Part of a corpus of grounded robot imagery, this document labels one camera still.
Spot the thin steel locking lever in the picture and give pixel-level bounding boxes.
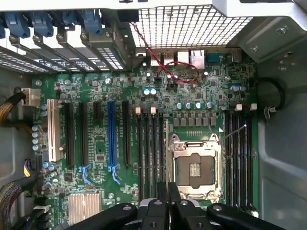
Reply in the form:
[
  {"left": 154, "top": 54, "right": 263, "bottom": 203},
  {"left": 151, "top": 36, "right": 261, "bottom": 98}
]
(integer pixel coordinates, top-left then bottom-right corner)
[{"left": 220, "top": 124, "right": 248, "bottom": 144}]

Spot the white power plug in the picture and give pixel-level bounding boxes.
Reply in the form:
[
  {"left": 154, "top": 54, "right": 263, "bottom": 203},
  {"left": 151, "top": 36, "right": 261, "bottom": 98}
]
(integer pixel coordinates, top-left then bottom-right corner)
[{"left": 21, "top": 88, "right": 42, "bottom": 108}]

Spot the silver socket cover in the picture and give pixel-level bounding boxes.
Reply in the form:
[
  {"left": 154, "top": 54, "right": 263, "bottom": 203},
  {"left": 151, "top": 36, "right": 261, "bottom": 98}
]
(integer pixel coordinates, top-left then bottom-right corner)
[{"left": 173, "top": 140, "right": 218, "bottom": 191}]

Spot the CPU socket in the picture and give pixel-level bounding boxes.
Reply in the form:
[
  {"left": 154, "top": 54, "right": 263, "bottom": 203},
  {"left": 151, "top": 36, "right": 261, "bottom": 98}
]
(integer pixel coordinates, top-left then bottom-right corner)
[{"left": 168, "top": 133, "right": 223, "bottom": 201}]

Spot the black wide power plug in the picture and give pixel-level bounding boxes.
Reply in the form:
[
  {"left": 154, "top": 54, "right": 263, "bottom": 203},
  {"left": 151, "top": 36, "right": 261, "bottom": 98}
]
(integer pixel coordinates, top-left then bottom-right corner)
[{"left": 23, "top": 157, "right": 44, "bottom": 180}]

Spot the black wire plug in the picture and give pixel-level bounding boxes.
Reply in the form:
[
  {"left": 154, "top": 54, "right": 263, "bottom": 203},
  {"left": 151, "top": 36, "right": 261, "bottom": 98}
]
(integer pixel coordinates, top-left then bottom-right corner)
[{"left": 31, "top": 205, "right": 52, "bottom": 230}]

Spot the green motherboard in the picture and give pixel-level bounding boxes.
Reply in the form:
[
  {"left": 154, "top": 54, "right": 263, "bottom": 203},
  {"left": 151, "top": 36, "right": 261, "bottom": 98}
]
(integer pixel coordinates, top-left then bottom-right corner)
[{"left": 31, "top": 59, "right": 260, "bottom": 230}]

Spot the RAM slot with white latches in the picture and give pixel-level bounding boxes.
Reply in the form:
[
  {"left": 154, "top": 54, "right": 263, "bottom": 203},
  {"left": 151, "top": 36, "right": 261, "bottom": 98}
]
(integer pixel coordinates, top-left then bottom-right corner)
[
  {"left": 135, "top": 107, "right": 144, "bottom": 203},
  {"left": 150, "top": 106, "right": 159, "bottom": 192},
  {"left": 247, "top": 103, "right": 258, "bottom": 211},
  {"left": 233, "top": 103, "right": 242, "bottom": 208}
]

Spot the silver open PC case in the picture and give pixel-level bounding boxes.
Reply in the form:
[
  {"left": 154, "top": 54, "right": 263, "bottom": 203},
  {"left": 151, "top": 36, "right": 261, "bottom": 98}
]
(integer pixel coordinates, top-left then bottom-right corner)
[{"left": 0, "top": 0, "right": 307, "bottom": 230}]

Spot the blue expansion slot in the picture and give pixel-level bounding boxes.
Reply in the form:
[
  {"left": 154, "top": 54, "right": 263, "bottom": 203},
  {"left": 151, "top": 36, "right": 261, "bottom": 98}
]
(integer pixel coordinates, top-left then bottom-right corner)
[{"left": 107, "top": 100, "right": 122, "bottom": 185}]

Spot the silver finned heatsink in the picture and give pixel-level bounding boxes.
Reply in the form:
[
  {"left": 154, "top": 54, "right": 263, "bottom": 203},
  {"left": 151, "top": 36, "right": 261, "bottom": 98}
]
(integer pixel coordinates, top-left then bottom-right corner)
[{"left": 68, "top": 192, "right": 103, "bottom": 226}]

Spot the braided yellow black cable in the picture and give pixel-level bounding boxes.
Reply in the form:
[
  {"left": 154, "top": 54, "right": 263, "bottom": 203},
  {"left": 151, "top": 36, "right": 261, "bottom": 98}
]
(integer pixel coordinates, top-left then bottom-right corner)
[
  {"left": 0, "top": 92, "right": 33, "bottom": 135},
  {"left": 0, "top": 174, "right": 40, "bottom": 230}
]

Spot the white expansion slot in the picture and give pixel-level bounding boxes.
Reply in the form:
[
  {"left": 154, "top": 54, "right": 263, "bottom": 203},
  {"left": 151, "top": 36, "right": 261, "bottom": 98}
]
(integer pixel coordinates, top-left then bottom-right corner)
[{"left": 47, "top": 99, "right": 61, "bottom": 163}]

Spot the long black expansion slot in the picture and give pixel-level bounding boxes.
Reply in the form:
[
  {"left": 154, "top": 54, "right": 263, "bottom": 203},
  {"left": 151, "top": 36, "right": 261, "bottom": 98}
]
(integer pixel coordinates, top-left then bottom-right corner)
[
  {"left": 64, "top": 102, "right": 74, "bottom": 169},
  {"left": 78, "top": 102, "right": 94, "bottom": 190},
  {"left": 121, "top": 100, "right": 132, "bottom": 168}
]

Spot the red and black twisted wire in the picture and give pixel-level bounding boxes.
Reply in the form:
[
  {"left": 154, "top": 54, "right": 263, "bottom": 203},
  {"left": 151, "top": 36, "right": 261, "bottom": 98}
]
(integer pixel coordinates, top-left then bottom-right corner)
[{"left": 129, "top": 21, "right": 200, "bottom": 84}]

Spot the thick black looped cable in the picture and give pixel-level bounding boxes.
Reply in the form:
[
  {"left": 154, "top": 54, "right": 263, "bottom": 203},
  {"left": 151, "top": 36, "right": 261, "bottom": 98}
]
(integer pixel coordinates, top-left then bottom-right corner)
[{"left": 257, "top": 78, "right": 286, "bottom": 112}]

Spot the short black expansion slot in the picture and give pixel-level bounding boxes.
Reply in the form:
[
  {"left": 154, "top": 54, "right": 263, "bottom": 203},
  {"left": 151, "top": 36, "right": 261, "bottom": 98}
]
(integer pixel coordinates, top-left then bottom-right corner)
[{"left": 93, "top": 102, "right": 103, "bottom": 122}]

